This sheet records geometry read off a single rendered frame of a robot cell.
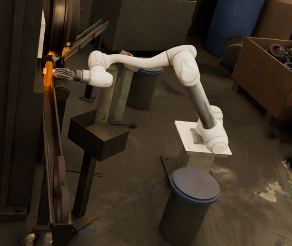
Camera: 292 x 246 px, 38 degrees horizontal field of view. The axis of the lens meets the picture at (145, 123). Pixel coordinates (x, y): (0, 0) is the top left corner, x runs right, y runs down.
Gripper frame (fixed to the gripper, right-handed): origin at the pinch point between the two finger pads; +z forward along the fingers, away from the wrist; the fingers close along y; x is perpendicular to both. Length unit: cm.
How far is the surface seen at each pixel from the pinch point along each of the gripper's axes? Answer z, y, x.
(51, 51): 3.0, -16.6, 20.8
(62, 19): 1.8, -21.6, 42.4
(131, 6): -103, 196, -6
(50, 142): 0, -56, -14
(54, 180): 1, -87, -13
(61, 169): 1, -95, 0
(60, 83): -14.2, 27.7, -21.5
